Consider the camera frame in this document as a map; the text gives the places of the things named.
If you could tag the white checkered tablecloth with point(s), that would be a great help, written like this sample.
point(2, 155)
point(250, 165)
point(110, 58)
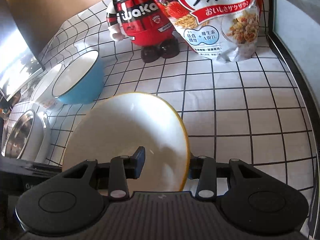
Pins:
point(252, 109)

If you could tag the stainless steel bowl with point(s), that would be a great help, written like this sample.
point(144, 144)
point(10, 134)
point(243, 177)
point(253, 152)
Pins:
point(19, 135)

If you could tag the red Calbee cereal bag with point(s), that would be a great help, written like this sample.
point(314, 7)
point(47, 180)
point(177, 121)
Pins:
point(220, 30)

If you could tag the white glass PC case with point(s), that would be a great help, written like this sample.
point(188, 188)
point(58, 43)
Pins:
point(294, 32)

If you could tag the red panda robot figurine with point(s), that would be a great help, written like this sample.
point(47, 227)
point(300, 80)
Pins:
point(146, 25)

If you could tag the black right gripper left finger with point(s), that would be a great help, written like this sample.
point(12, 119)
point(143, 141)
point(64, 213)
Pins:
point(77, 198)

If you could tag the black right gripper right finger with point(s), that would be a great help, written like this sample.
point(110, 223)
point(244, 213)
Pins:
point(249, 199)

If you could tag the yellow rimmed white bowl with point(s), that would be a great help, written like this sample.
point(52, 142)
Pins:
point(119, 125)

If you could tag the white printed paper bowl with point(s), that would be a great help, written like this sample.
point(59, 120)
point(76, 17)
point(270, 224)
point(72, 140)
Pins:
point(42, 94)

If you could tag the blue enamel bowl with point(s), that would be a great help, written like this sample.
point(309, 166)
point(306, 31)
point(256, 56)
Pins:
point(82, 81)

